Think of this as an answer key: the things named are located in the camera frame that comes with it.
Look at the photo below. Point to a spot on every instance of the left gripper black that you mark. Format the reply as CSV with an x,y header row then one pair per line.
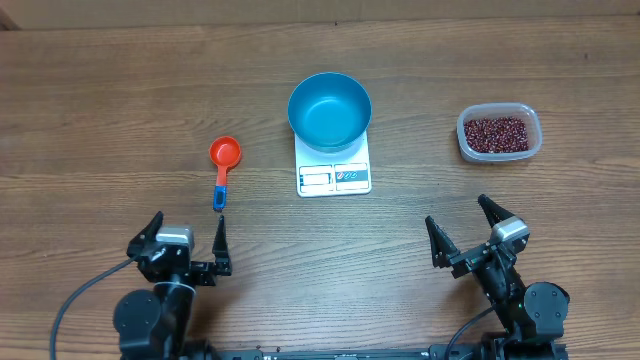
x,y
206,275

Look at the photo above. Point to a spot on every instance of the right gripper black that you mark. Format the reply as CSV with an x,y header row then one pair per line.
x,y
476,254

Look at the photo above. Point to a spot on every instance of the red measuring scoop blue handle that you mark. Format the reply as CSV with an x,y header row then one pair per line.
x,y
225,152

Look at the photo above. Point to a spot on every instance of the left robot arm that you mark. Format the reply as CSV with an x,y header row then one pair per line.
x,y
153,324

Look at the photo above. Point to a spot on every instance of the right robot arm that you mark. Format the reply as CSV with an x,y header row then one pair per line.
x,y
532,316

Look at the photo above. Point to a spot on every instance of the white digital kitchen scale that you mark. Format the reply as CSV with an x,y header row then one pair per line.
x,y
322,174

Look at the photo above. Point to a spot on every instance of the blue metal bowl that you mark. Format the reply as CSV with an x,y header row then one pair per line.
x,y
329,111

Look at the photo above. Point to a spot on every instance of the red beans in container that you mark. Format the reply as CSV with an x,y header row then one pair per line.
x,y
496,135

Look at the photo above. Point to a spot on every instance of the clear plastic container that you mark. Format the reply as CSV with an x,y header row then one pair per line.
x,y
495,110

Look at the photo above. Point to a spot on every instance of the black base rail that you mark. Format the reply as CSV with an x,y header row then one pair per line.
x,y
434,352

